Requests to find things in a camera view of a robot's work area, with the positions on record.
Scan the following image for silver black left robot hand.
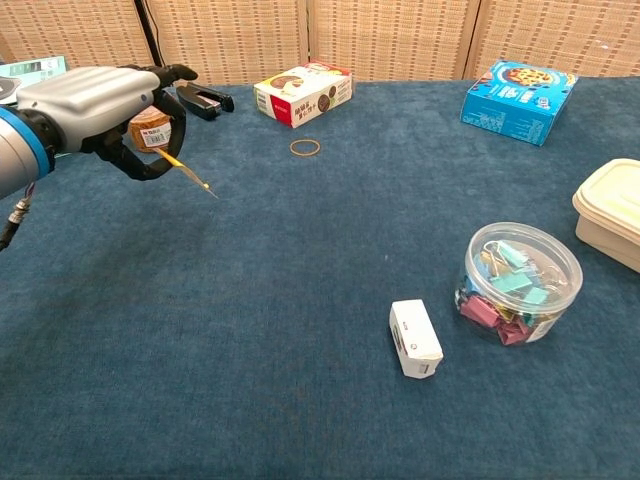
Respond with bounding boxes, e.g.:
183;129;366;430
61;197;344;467
16;63;200;182

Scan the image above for yellow plastic bag tie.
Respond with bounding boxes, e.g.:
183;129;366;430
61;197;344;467
157;147;220;200

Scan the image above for green cardboard box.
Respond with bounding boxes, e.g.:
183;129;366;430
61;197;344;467
0;55;69;107

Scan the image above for tan rubber band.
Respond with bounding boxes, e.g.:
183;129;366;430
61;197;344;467
289;138;322;157

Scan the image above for white red cookie box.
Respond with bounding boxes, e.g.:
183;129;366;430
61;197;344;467
253;61;354;129

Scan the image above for small white cardboard box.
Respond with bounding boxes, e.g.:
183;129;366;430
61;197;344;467
389;298;445;380

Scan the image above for blue cookie box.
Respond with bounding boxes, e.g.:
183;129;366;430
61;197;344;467
459;59;580;147

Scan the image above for black tripod pole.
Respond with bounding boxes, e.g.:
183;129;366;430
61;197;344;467
133;0;166;69

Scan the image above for black stapler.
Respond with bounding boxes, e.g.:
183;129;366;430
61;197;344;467
175;82;235;122

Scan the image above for woven folding screen panel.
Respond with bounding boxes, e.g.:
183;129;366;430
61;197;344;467
467;0;640;80
307;0;479;82
0;0;308;91

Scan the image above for blue tablecloth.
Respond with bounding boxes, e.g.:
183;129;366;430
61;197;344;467
0;75;640;480

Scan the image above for pink binder clip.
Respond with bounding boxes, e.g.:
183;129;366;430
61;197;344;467
497;319;534;347
459;294;501;326

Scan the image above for teal binder clip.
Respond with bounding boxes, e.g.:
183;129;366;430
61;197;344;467
494;240;533;274
489;272;534;294

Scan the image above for clear jar of binder clips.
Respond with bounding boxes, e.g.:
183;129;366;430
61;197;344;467
453;222;584;348

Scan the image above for beige lidded food container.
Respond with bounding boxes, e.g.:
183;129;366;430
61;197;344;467
572;158;640;274

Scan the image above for black arm cable with connector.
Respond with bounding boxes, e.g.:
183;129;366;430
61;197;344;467
0;182;37;254

